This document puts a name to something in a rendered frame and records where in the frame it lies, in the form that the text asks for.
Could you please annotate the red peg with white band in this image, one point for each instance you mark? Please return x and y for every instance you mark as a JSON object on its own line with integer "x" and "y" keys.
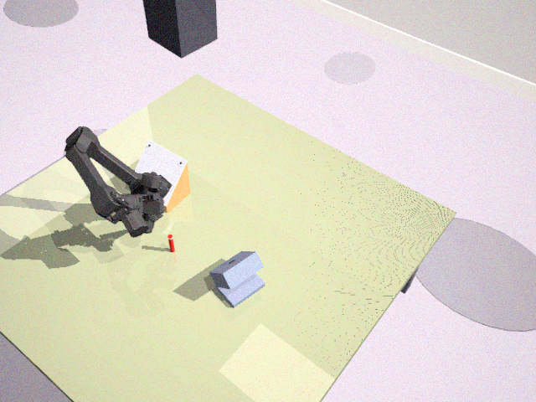
{"x": 170, "y": 237}

